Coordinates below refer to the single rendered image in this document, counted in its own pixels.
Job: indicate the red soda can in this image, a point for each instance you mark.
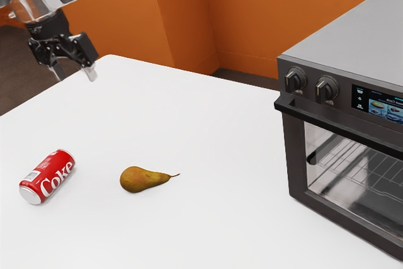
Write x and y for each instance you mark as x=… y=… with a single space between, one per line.
x=47 y=176

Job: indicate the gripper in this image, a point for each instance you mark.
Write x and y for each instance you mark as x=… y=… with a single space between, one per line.
x=47 y=28

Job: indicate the brown green pear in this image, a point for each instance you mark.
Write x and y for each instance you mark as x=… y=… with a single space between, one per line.
x=138 y=179

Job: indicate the dark grey countertop oven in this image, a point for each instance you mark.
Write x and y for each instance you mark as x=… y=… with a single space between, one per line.
x=343 y=99

